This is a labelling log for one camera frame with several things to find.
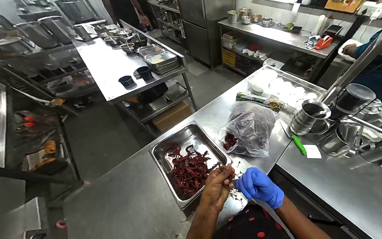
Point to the person's right hand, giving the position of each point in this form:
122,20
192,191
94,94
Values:
266,192

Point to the person's left hand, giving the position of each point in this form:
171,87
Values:
215,194

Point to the person's left fingers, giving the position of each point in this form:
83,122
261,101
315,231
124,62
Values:
229,183

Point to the person's right fingers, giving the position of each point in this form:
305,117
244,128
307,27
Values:
247,184

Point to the person's left thumb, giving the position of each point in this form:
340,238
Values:
222,176

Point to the person's left forearm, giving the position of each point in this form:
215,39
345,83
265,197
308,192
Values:
205,220

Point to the person's right forearm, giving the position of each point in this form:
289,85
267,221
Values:
298,220

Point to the scattered chili stems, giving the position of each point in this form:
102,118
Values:
236,195

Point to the pile of dried red chilies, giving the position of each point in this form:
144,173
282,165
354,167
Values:
191,171

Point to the heap of bagged dried chilies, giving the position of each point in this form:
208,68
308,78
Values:
229,141

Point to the rectangular steel pan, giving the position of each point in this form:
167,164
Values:
197,133

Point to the clear plastic bag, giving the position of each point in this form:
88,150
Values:
251,127

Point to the small white paper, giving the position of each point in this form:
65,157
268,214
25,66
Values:
312,151

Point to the brown cardboard box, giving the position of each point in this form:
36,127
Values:
172,116

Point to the green printed cardboard box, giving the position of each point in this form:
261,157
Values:
257,100

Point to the ribbed steel jug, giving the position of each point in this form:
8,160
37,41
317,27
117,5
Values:
302,121

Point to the steel counter with drawers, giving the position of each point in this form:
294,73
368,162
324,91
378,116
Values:
347,179

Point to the steel work table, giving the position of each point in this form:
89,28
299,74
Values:
121,196

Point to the clear plastic tub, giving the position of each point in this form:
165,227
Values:
287,74

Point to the yellow crate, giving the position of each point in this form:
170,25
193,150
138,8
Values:
229,57

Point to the dark blue round container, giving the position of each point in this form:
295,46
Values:
126,82
144,73

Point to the stack of steel trays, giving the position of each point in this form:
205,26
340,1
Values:
159,60

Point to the steel canister with white label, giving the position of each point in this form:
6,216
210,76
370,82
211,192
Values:
381,151

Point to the black cylinder with steel lid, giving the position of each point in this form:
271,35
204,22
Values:
356,96

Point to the steel refrigerator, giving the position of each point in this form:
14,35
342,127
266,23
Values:
197,30

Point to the steel counter with lower shelf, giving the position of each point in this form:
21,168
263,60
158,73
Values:
277,35

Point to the steel bowl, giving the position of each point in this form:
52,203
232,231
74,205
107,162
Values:
128,48

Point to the red tape dispenser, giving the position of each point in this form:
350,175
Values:
324,43

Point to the steel rack with utensils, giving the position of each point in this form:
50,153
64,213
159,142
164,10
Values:
171,20

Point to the white cloth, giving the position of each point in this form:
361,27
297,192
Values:
347,49

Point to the steel table with undershelf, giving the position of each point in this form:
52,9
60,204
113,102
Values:
94,63

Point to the low shelf with assorted items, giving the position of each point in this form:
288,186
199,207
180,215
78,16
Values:
41,142

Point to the steel shelf with large pots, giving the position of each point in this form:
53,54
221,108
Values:
45,43

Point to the slanted steel post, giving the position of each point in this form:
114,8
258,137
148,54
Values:
360,58

